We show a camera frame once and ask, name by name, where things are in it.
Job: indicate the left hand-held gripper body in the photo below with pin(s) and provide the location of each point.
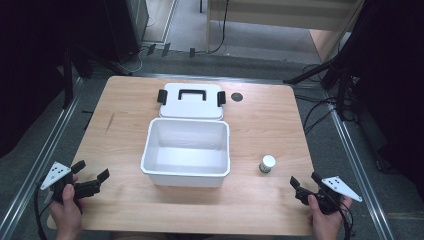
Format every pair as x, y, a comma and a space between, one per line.
56, 174

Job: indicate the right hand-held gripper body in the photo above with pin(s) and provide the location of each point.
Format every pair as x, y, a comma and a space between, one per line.
340, 187

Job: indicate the person's right hand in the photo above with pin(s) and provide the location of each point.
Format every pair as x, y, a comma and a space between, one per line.
326, 225

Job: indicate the person's left hand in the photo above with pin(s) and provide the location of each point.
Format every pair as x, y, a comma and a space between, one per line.
68, 213

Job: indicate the small white bottle green label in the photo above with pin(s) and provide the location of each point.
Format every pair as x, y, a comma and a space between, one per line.
267, 162

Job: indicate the white plastic storage box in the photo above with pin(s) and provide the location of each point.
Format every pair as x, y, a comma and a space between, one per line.
186, 160

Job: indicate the black upright stand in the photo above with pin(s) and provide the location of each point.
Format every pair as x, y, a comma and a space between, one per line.
68, 80

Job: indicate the black round table grommet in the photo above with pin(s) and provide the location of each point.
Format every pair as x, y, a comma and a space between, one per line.
237, 97

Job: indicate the black tripod stand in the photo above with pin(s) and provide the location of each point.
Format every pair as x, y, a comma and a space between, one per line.
320, 71

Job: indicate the dark curtain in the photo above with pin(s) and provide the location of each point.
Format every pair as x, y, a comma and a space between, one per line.
26, 66
396, 83

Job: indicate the dark cabinet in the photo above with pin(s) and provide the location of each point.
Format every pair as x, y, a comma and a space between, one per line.
123, 26

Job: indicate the light wooden furniture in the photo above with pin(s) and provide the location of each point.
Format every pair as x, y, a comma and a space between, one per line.
266, 13

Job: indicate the aluminium frame rail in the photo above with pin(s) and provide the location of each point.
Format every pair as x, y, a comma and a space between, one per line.
360, 173
40, 156

